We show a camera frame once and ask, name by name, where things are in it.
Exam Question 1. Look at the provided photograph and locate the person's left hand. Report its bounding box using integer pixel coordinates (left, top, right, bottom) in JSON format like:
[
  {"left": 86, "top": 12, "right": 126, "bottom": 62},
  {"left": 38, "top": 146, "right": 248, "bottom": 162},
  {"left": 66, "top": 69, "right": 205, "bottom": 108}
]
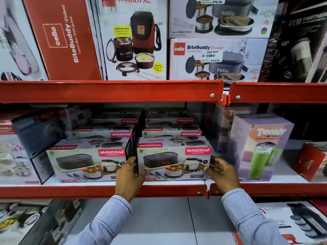
[{"left": 115, "top": 157, "right": 148, "bottom": 203}]

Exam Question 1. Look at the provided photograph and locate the person's right hand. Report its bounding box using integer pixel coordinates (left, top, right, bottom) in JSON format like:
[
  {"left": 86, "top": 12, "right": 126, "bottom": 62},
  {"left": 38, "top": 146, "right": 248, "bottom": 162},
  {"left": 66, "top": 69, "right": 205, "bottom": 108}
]
[{"left": 204, "top": 156, "right": 241, "bottom": 195}]

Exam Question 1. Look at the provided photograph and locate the white lunch set box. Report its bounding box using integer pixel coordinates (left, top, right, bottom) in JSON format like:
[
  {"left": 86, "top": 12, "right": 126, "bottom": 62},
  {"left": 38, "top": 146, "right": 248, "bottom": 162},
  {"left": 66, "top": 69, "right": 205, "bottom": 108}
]
[{"left": 137, "top": 136, "right": 212, "bottom": 182}]

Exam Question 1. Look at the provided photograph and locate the person's left forearm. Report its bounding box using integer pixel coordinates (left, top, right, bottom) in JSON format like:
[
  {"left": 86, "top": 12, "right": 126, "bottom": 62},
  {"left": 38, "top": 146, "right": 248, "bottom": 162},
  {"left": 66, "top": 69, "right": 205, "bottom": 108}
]
[{"left": 77, "top": 195, "right": 133, "bottom": 245}]

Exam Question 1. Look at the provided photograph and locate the person's right forearm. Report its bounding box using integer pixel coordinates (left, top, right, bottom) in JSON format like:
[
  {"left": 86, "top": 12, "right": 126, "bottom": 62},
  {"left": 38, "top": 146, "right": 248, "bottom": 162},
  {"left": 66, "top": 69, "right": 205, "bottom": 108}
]
[{"left": 221, "top": 188, "right": 290, "bottom": 245}]

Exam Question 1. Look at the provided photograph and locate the purple carton with green mug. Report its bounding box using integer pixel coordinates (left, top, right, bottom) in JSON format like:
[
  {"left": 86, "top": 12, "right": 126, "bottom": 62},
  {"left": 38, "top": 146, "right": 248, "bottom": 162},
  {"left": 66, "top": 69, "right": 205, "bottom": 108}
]
[
  {"left": 226, "top": 113, "right": 296, "bottom": 183},
  {"left": 220, "top": 104, "right": 259, "bottom": 153}
]

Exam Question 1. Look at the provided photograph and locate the stack of lunch cartons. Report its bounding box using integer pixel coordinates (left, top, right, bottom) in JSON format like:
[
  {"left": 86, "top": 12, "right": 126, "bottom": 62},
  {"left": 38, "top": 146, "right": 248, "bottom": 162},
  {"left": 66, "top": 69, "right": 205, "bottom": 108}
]
[{"left": 46, "top": 107, "right": 203, "bottom": 183}]

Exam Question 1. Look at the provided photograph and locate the red metal shelf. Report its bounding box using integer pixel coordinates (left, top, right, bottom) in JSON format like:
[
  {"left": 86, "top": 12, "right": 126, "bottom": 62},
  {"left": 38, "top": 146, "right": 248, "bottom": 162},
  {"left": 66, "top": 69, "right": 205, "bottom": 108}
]
[
  {"left": 0, "top": 80, "right": 226, "bottom": 104},
  {"left": 209, "top": 182, "right": 327, "bottom": 197},
  {"left": 0, "top": 184, "right": 207, "bottom": 200},
  {"left": 228, "top": 82, "right": 327, "bottom": 104}
]

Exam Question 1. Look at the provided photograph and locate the white and black carton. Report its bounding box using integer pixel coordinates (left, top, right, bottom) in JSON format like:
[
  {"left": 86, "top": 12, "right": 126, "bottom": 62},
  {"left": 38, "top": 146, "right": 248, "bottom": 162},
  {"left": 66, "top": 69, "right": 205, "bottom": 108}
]
[{"left": 57, "top": 104, "right": 92, "bottom": 131}]

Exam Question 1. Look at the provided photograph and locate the white tiffin carton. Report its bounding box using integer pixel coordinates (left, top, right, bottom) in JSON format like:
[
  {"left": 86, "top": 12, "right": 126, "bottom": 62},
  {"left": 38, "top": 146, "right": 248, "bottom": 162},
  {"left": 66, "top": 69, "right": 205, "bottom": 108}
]
[{"left": 233, "top": 201, "right": 327, "bottom": 245}]

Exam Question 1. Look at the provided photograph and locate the small red carton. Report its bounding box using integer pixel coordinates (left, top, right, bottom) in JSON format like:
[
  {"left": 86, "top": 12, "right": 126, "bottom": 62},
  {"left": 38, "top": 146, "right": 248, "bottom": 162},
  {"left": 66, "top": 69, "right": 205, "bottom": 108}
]
[{"left": 292, "top": 142, "right": 327, "bottom": 182}]

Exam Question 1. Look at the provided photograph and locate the white carton with grey bag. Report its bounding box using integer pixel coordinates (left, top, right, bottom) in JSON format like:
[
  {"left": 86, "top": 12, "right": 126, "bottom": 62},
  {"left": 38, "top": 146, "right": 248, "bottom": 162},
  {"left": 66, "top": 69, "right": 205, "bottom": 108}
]
[
  {"left": 168, "top": 0, "right": 279, "bottom": 39},
  {"left": 169, "top": 38, "right": 269, "bottom": 82}
]

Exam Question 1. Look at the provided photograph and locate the dark blue lunch carton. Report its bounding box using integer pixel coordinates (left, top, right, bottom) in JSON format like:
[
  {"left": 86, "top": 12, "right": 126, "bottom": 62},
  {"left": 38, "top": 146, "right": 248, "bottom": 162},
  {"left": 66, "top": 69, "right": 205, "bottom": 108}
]
[{"left": 11, "top": 110, "right": 72, "bottom": 185}]

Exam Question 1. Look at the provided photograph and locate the flat red carton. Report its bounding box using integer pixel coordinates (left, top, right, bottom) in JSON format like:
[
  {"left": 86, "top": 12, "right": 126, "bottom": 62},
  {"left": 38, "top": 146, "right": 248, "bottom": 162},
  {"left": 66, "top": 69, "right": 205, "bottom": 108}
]
[{"left": 308, "top": 198, "right": 327, "bottom": 218}]

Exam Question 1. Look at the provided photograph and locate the dark steel container carton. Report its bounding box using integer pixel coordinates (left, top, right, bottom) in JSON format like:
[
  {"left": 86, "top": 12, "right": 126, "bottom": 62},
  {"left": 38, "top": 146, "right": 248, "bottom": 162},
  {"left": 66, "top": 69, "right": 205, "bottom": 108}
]
[{"left": 0, "top": 199, "right": 85, "bottom": 245}]

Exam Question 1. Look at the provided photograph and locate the white floral container carton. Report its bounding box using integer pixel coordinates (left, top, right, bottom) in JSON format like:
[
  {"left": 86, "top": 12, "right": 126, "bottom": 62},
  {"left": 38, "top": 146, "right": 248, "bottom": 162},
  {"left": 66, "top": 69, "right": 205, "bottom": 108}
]
[{"left": 0, "top": 119, "right": 41, "bottom": 185}]

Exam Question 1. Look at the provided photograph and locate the white carton with red bag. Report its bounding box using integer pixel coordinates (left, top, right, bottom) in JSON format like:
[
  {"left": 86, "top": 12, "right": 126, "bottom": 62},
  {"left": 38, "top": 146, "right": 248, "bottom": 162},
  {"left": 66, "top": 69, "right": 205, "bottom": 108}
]
[{"left": 90, "top": 0, "right": 168, "bottom": 81}]

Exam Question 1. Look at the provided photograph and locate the black flask carton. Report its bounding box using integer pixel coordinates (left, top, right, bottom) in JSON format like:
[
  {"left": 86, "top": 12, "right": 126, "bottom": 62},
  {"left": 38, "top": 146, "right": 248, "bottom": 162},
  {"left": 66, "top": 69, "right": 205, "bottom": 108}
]
[{"left": 258, "top": 0, "right": 327, "bottom": 83}]

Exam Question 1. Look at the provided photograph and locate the red lunch box carton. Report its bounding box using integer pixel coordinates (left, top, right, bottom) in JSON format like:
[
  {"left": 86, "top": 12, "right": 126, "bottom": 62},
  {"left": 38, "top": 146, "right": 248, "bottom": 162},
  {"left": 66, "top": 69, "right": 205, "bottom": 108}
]
[{"left": 21, "top": 0, "right": 103, "bottom": 81}]

